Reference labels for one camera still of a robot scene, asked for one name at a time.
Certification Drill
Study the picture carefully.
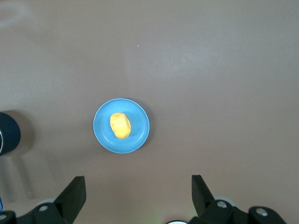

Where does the yellow potato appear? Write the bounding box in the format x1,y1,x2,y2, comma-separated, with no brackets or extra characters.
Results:
109,112,131,140

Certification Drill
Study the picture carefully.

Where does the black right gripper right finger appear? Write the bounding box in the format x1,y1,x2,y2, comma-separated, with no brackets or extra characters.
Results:
189,174,287,224

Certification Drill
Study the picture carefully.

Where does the glass lid with blue knob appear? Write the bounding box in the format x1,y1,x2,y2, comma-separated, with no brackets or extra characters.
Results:
0,127,5,154

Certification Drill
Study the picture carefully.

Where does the blue round plate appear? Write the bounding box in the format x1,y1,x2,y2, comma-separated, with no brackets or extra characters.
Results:
93,98,150,154

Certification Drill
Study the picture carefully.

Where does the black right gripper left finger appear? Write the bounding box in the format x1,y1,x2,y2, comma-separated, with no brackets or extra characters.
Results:
0,176,86,224

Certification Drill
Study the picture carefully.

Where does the black pot with blue handle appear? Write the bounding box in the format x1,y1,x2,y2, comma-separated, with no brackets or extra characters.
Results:
0,112,21,212

